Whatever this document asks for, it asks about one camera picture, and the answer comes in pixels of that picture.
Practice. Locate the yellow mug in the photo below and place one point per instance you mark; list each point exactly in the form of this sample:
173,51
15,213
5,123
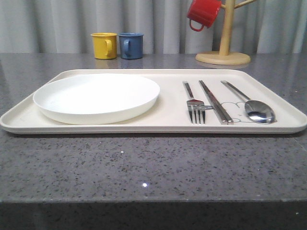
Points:
105,45

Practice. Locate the silver metal fork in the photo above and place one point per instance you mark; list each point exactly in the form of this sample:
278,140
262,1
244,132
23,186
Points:
196,108

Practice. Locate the silver metal spoon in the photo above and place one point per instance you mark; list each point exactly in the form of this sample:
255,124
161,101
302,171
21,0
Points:
257,111

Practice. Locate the cream rabbit serving tray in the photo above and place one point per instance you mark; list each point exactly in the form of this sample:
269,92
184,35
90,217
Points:
170,114

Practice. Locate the grey window curtain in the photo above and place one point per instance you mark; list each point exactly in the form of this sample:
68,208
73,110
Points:
65,26

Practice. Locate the red mug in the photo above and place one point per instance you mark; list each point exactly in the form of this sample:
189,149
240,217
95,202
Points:
203,12

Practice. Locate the white round plate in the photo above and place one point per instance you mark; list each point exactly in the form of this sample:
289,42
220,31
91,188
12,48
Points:
93,99

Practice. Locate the blue mug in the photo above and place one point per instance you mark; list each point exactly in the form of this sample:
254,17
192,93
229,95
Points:
131,45

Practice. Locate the wooden mug tree stand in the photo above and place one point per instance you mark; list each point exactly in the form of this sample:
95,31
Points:
224,56

